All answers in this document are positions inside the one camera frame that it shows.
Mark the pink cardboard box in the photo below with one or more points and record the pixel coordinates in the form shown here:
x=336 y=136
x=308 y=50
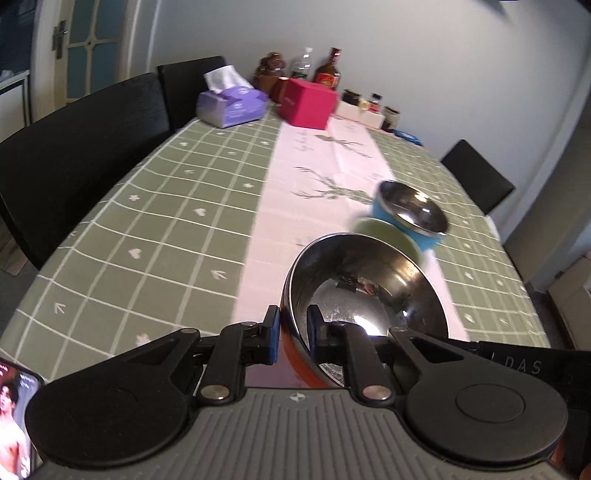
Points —
x=307 y=104

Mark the brown figurine pot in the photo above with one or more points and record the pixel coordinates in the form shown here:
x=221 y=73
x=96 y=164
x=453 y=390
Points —
x=270 y=71

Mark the orange steel-lined bowl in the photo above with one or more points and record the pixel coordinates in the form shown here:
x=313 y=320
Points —
x=369 y=277

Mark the green checked tablecloth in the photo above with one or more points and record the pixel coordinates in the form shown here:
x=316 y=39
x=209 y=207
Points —
x=175 y=221

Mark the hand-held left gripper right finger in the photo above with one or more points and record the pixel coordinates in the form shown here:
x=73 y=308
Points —
x=315 y=333

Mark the flat blue packet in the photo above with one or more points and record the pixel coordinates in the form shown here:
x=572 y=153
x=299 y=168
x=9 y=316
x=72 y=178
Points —
x=408 y=137

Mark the black dining chair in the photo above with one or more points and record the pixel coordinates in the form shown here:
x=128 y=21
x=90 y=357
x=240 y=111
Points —
x=480 y=177
x=78 y=157
x=184 y=87

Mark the white cabinet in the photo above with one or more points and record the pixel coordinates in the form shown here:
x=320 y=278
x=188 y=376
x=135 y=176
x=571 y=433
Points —
x=14 y=106

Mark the purple tissue box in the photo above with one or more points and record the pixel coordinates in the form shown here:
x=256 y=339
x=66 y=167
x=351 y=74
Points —
x=235 y=104

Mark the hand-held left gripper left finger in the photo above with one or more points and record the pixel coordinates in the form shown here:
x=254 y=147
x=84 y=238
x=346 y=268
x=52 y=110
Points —
x=273 y=333

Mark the green ceramic bowl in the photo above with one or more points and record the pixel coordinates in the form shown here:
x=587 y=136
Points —
x=392 y=235

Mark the black-capped small bottle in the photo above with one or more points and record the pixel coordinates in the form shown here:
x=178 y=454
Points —
x=375 y=102

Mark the brown liquor bottle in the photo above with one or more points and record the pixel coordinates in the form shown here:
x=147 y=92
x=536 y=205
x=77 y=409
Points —
x=328 y=69

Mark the pink deer-print table runner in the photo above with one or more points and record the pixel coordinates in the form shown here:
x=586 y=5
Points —
x=295 y=194

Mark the white rectangular box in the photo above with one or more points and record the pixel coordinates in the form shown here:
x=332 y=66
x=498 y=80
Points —
x=355 y=114

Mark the short dark jar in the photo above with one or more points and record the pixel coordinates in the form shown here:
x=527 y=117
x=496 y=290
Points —
x=351 y=97

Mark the glass-paned door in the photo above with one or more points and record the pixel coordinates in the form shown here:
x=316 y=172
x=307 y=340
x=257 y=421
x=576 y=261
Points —
x=92 y=41

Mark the blue steel-lined bowl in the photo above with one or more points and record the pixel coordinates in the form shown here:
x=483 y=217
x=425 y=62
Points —
x=406 y=207

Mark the smartphone with lit screen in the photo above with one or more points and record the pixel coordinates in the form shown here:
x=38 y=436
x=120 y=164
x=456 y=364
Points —
x=16 y=415

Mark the clear water bottle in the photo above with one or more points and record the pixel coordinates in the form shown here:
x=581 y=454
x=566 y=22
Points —
x=302 y=64

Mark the tall dark glass jar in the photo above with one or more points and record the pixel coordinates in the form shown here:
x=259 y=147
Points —
x=390 y=119

